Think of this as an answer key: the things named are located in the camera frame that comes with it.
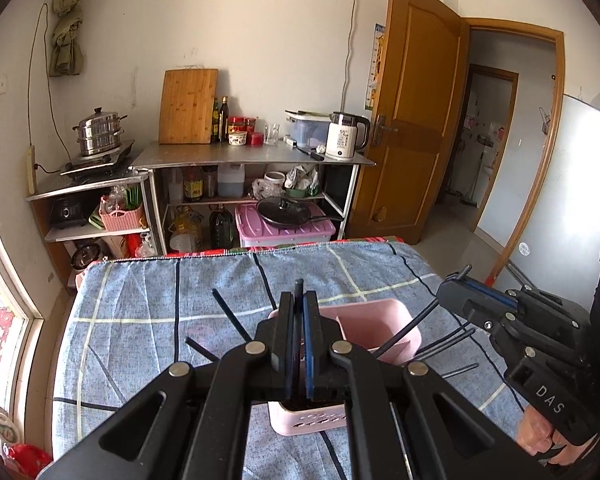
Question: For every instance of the white power strip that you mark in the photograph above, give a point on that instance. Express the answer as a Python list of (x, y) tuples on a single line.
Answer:
[(30, 170)]

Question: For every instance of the kitchen knife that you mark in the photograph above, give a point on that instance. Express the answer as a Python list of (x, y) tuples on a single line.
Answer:
[(310, 152)]

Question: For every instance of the grey refrigerator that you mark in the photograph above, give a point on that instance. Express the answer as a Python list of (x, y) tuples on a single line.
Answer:
[(570, 185)]

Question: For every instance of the dark sauce bottle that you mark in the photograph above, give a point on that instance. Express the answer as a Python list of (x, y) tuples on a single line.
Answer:
[(192, 187)]

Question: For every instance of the metal side shelf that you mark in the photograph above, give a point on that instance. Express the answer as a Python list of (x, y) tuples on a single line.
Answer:
[(95, 187)]

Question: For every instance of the pink storage box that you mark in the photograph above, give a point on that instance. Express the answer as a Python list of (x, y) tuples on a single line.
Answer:
[(280, 235)]

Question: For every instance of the white electric kettle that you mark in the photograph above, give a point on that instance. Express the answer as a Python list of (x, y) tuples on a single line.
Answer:
[(341, 142)]

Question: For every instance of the person's right hand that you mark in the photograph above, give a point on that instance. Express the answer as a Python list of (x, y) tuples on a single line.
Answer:
[(535, 432)]

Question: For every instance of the patterned white bowl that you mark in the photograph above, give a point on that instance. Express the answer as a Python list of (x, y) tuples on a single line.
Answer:
[(237, 139)]

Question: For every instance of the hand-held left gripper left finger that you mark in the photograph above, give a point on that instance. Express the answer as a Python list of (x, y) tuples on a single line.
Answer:
[(282, 340)]

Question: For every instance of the clear lidded plastic container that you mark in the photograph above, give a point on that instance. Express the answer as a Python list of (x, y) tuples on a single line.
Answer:
[(307, 130)]

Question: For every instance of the yellow oil bottle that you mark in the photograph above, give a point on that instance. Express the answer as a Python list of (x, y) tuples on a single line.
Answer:
[(187, 225)]

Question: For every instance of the green hanging cloth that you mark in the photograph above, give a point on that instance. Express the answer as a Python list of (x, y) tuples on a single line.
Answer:
[(67, 35)]

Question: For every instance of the drinking glass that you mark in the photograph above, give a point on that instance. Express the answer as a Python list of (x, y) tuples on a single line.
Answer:
[(272, 135)]

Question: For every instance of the red plaid cloth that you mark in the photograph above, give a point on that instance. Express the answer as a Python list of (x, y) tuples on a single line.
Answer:
[(205, 251)]

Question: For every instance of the black chopstick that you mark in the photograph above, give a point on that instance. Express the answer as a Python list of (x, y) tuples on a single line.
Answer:
[(200, 349), (460, 370), (298, 287), (410, 325), (230, 310), (445, 345)]

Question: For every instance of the wall calendar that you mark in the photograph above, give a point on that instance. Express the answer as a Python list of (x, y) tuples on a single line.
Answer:
[(374, 70)]

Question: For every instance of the black frying pan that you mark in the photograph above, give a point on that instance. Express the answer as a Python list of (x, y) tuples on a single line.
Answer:
[(285, 212)]

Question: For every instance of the black induction stove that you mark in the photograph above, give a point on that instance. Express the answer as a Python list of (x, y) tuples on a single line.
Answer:
[(87, 165)]

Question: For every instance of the stainless steel steamer pot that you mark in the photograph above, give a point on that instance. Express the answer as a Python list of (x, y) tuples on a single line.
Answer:
[(99, 132)]

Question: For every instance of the white plastic jerrycan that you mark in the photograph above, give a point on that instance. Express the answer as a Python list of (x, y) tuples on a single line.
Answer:
[(230, 182)]

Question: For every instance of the green oil bottle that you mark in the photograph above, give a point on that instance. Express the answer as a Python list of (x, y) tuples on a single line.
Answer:
[(221, 227)]

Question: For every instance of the wooden door frame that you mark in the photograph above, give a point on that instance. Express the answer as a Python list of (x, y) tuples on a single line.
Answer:
[(555, 110)]

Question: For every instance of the bamboo cutting board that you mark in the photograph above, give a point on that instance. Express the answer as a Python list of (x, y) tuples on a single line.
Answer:
[(187, 110)]

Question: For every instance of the dark glass bottle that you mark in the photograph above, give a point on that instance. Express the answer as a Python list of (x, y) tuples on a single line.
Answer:
[(224, 120)]

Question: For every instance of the small pink woven basket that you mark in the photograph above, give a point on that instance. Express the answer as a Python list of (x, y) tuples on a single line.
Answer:
[(122, 220)]

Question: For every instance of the stainless steel kitchen table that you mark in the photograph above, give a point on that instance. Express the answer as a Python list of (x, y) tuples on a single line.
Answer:
[(205, 152)]

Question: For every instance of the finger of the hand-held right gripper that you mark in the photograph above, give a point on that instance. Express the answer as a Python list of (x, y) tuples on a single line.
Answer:
[(495, 295), (460, 295)]

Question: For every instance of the red lidded jar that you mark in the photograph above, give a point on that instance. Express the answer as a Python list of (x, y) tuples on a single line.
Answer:
[(255, 139)]

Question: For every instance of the black rice cooker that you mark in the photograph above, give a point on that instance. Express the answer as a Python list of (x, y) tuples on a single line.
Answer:
[(65, 210)]

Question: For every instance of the blue plaid tablecloth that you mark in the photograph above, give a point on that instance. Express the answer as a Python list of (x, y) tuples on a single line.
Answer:
[(130, 310)]

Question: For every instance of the wooden door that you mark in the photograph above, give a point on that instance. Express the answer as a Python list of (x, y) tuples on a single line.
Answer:
[(410, 85)]

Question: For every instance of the white jar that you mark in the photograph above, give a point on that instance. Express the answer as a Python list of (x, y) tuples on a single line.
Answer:
[(274, 182)]

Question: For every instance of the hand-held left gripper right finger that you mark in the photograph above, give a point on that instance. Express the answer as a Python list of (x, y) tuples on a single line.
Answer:
[(310, 350)]

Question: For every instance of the pink plastic utensil basket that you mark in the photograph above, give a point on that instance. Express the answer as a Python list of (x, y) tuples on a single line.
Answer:
[(365, 320)]

